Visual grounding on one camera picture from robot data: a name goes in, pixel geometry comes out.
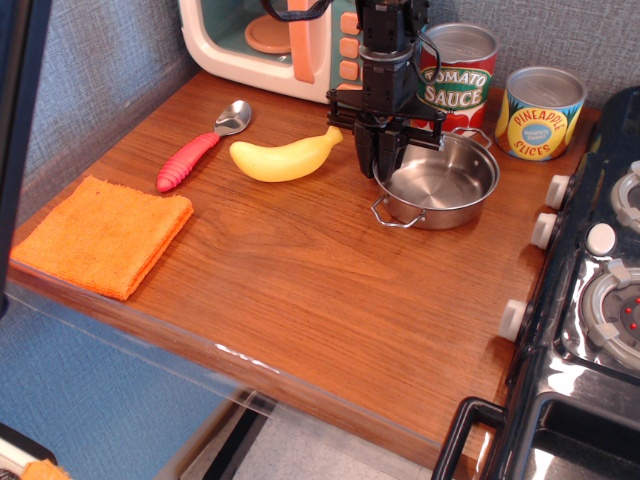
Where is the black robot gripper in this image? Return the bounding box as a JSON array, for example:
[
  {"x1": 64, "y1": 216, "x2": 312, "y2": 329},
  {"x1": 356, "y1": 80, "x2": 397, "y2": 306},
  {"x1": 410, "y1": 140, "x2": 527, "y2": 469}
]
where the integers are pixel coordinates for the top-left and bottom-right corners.
[{"x1": 327, "y1": 44, "x2": 446, "y2": 181}]

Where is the stainless steel pot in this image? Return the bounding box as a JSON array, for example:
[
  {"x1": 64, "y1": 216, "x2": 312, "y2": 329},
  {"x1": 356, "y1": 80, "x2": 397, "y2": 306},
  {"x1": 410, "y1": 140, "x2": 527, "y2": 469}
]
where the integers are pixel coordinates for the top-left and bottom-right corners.
[{"x1": 371, "y1": 127, "x2": 500, "y2": 230}]

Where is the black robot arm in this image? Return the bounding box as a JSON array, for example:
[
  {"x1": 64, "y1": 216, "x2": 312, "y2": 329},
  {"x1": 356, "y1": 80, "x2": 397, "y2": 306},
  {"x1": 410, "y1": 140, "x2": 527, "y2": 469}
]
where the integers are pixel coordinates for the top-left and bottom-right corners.
[{"x1": 327, "y1": 1, "x2": 446, "y2": 181}]

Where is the tomato sauce tin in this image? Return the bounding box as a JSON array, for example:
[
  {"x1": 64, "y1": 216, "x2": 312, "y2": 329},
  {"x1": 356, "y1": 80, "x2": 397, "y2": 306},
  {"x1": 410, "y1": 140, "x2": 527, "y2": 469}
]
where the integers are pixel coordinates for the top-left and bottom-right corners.
[{"x1": 416, "y1": 23, "x2": 499, "y2": 135}]

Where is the pineapple slices tin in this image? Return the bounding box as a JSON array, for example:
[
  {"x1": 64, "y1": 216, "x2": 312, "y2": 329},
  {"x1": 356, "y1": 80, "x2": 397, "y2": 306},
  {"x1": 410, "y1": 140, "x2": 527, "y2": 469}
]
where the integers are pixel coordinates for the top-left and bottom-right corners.
[{"x1": 494, "y1": 66, "x2": 587, "y2": 162}]

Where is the yellow toy banana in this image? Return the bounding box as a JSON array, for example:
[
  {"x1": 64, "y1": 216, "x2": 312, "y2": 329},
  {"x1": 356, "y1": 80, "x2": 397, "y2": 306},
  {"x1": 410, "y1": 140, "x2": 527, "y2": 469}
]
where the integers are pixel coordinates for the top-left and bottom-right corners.
[{"x1": 229, "y1": 126, "x2": 343, "y2": 183}]

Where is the toy microwave oven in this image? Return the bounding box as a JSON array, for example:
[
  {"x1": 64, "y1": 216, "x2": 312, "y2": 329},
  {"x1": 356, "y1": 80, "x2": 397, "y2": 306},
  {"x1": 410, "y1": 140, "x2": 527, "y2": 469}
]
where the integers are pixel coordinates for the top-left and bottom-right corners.
[{"x1": 178, "y1": 0, "x2": 362, "y2": 103}]

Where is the orange folded cloth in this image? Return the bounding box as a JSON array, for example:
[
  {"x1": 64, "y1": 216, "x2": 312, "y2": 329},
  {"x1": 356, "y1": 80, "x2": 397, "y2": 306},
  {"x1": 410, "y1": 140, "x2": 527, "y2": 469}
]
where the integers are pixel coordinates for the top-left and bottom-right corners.
[{"x1": 11, "y1": 176, "x2": 194, "y2": 301}]

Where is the black toy stove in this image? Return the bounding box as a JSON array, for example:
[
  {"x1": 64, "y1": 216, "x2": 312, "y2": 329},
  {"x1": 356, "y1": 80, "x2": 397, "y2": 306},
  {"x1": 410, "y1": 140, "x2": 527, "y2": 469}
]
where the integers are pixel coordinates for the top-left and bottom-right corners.
[{"x1": 433, "y1": 87, "x2": 639, "y2": 479}]

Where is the red handled metal spoon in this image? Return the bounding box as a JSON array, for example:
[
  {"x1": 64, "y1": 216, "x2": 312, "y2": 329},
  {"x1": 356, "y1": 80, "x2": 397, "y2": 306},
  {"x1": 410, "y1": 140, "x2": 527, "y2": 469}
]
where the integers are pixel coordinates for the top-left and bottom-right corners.
[{"x1": 156, "y1": 100, "x2": 252, "y2": 193}]

